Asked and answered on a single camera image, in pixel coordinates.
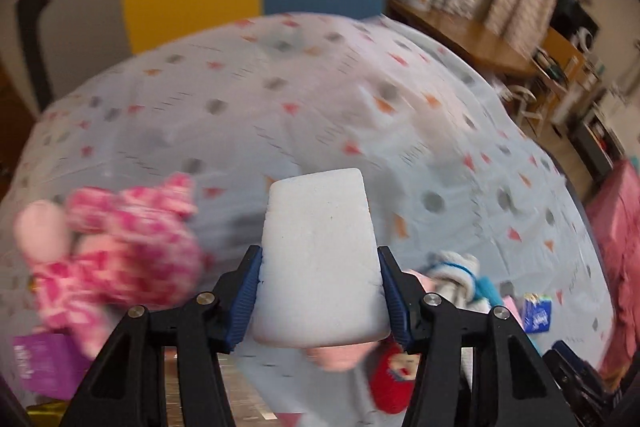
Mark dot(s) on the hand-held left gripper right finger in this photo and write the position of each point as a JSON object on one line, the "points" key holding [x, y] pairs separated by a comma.
{"points": [[396, 302]]}

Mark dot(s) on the purple cardboard box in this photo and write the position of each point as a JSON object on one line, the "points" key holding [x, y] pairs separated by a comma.
{"points": [[42, 364]]}

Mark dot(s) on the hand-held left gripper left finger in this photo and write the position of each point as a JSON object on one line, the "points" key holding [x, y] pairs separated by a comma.
{"points": [[245, 302]]}

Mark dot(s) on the black rolled mat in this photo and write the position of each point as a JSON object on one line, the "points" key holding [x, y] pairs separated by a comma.
{"points": [[35, 42]]}

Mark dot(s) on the white knotted sock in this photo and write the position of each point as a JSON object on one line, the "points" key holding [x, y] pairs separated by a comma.
{"points": [[452, 269]]}

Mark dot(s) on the red plush toy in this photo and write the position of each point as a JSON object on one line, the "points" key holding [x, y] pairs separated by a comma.
{"points": [[392, 379]]}

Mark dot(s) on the white patterned tablecloth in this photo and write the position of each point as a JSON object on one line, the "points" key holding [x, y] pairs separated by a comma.
{"points": [[300, 117]]}

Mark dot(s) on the pink cloth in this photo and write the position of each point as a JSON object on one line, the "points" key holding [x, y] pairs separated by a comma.
{"points": [[620, 257]]}

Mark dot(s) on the white sponge block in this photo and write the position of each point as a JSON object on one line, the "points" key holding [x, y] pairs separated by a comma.
{"points": [[320, 252]]}

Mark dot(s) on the blue tissue packet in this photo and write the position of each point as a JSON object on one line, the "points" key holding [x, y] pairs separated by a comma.
{"points": [[536, 313]]}

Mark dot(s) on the wooden shelf unit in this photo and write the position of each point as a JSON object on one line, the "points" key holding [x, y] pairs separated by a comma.
{"points": [[565, 72]]}

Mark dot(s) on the pink patterned plush toy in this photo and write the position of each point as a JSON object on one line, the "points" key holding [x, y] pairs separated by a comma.
{"points": [[110, 252]]}

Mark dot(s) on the wooden desk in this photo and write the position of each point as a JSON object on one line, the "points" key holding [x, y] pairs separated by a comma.
{"points": [[475, 39]]}

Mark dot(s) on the black television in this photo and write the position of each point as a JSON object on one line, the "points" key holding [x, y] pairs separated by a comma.
{"points": [[572, 19]]}

